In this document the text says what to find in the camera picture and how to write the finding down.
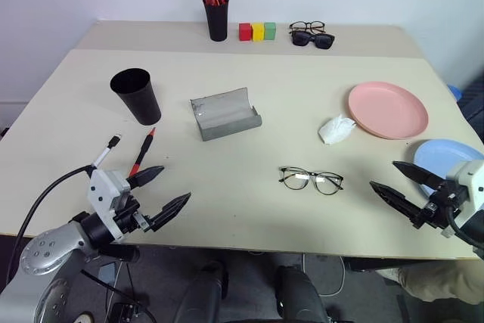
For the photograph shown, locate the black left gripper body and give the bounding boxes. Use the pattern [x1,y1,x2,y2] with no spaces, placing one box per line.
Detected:
[112,186,157,236]

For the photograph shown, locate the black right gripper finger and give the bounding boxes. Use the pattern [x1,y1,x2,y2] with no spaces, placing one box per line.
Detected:
[392,160,445,197]
[369,181,422,226]

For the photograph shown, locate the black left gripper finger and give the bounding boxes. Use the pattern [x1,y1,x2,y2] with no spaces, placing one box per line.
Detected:
[128,165,166,190]
[150,191,192,233]

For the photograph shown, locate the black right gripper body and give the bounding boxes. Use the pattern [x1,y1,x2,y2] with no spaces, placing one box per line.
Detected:
[412,179,469,231]

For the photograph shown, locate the red and black pen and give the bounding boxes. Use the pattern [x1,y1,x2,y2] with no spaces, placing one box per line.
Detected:
[128,126,157,177]

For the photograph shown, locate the white and black pen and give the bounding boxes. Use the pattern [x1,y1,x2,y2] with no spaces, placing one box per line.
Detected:
[90,134,123,169]

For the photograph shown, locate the thin black-framed clear glasses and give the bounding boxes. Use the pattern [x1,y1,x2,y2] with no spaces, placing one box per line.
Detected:
[278,166,345,196]

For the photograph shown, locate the blue plate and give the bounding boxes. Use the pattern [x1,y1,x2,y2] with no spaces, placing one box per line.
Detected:
[411,138,484,197]

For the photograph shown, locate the blue-grey small box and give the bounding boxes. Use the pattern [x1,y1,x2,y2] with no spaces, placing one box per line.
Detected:
[98,262,119,286]

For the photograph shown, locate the empty-looking black plastic cup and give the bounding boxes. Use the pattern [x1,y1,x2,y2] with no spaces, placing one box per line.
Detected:
[109,67,163,126]

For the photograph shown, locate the person's beige trouser leg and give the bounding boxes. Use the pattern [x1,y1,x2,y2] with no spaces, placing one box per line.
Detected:
[396,260,484,306]

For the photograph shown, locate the pink plate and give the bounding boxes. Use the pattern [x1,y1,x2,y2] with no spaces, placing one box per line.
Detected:
[347,81,430,140]

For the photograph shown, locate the dark grey rounded shape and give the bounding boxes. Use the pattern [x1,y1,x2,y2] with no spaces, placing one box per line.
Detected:
[172,260,230,323]
[274,265,330,323]

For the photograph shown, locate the crumpled white tissue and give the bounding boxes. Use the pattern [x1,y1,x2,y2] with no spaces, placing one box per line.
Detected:
[318,113,358,145]

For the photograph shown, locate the dark fabric chair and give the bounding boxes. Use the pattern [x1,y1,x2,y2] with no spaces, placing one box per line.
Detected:
[455,73,484,138]

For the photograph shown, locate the grey open glasses case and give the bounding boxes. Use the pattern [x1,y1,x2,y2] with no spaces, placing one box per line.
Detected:
[189,87,263,142]

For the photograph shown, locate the black electrical box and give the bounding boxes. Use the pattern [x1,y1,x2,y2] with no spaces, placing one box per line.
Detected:
[109,302,141,323]

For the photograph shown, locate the black sunglasses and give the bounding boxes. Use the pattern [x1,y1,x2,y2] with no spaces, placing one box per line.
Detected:
[290,30,336,51]

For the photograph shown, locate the black tool holder cup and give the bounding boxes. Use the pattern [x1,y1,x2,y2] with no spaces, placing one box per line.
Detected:
[203,0,230,42]

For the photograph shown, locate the tortoiseshell-framed glasses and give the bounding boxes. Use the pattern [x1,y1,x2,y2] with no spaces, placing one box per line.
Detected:
[289,20,327,35]

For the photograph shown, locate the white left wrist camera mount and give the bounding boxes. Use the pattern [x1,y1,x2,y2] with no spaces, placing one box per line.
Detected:
[87,168,132,244]

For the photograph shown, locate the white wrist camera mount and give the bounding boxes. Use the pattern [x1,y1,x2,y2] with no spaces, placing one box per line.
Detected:
[87,168,132,244]
[440,159,484,239]

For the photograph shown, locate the black table frame bar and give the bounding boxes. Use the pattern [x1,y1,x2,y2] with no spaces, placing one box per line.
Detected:
[343,257,402,273]
[96,244,141,263]

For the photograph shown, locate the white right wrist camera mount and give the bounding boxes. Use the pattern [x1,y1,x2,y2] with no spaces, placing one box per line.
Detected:
[440,159,484,239]

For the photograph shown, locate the white floor cable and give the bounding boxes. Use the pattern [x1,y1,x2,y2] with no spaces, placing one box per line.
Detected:
[300,253,347,297]

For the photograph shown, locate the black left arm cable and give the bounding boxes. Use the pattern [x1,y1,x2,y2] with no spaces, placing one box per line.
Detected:
[4,164,95,286]

